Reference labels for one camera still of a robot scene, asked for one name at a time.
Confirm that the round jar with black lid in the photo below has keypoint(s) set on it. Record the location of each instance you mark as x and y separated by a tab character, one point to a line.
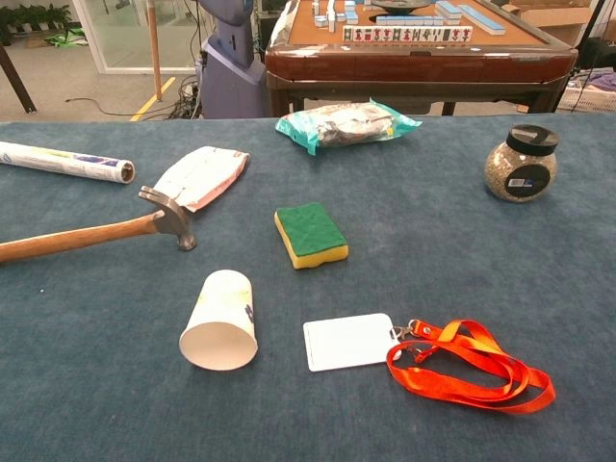
500	168

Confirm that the white printed paper roll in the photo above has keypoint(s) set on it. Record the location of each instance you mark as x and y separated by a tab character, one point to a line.
62	161

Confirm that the long blue mahjong tile row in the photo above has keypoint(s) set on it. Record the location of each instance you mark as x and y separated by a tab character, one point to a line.
483	19

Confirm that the brown mahjong table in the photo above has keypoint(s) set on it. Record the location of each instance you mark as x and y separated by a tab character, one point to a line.
418	62

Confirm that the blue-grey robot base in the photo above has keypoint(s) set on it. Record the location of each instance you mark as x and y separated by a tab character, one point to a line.
231	82

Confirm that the green and yellow sponge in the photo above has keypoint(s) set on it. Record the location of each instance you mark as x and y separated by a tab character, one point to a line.
310	231

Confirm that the wooden pole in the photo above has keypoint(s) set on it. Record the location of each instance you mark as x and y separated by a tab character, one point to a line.
154	48

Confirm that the white plastic basket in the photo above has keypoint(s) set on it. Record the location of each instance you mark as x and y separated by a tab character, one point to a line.
584	98

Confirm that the teal snack package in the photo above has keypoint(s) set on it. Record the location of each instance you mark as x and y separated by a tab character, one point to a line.
346	125

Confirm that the purple cloth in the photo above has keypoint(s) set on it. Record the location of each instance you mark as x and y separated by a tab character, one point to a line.
604	81

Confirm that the green potted plants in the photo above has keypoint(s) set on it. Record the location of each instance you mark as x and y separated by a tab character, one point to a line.
33	17

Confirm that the row of face-up mahjong tiles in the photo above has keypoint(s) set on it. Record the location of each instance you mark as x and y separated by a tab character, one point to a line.
409	34

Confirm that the cardboard box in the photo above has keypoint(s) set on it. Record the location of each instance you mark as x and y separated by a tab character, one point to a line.
553	17

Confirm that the black tripod stand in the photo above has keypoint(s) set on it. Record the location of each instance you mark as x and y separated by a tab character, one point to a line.
591	24

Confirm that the white printed paper cup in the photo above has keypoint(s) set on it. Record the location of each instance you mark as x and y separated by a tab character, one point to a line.
221	308

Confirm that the dark slanted table leg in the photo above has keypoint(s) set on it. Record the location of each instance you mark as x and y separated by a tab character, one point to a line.
17	82

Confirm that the white and pink pouch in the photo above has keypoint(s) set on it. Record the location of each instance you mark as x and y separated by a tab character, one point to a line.
202	175

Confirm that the green bag on floor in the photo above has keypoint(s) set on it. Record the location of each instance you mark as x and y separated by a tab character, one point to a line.
69	38

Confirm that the white badge card holder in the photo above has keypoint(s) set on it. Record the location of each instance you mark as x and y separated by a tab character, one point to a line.
349	341

